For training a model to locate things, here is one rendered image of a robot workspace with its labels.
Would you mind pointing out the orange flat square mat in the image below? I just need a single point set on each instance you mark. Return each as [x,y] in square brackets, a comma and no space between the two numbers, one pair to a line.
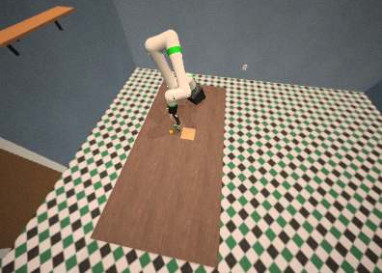
[188,133]

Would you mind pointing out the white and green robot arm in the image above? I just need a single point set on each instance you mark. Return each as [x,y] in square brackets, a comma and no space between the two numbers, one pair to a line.
[180,87]

